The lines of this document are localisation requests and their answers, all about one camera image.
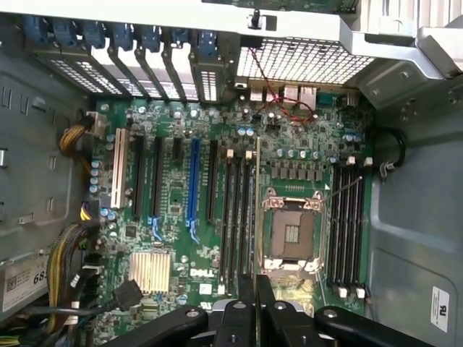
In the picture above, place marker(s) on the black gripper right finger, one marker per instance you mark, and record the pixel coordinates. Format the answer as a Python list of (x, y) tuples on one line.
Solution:
[(264, 289)]

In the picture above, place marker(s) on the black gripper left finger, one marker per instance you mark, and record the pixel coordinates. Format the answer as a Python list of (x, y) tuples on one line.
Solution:
[(246, 289)]

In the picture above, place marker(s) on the black RAM slot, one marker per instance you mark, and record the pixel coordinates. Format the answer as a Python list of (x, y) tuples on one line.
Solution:
[(354, 224), (236, 217), (337, 224)]

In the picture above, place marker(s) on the metal CPU socket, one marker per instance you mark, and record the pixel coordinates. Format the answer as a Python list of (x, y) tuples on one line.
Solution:
[(293, 235)]

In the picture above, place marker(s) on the silver finned chipset heatsink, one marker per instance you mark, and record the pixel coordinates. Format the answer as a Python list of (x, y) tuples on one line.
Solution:
[(150, 271)]

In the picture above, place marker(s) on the green Dell motherboard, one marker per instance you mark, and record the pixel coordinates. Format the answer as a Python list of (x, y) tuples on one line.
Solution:
[(173, 202)]

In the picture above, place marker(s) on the long black expansion slot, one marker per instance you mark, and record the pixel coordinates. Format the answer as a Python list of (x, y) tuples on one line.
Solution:
[(212, 180), (156, 177), (137, 177)]

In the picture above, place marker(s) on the blue expansion slot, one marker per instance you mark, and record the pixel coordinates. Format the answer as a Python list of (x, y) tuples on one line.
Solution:
[(193, 180)]

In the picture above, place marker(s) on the thin metal locking lever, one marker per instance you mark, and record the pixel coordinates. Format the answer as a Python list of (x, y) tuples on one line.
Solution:
[(343, 188)]

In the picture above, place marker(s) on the short black expansion slot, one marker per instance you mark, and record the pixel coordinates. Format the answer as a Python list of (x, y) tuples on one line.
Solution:
[(177, 148)]

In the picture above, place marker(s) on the grey metal PC case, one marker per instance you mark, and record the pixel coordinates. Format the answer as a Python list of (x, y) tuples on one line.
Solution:
[(408, 217)]

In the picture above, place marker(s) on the white expansion slot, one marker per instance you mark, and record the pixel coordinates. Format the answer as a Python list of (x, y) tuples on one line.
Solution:
[(119, 170)]

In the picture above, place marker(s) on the blue card retention clip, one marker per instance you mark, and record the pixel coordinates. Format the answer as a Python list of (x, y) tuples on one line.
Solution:
[(179, 39), (94, 35), (66, 33), (150, 39), (37, 30), (207, 45), (122, 38)]

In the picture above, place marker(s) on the silver power supply unit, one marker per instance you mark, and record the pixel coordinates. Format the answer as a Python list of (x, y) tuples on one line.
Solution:
[(32, 162)]

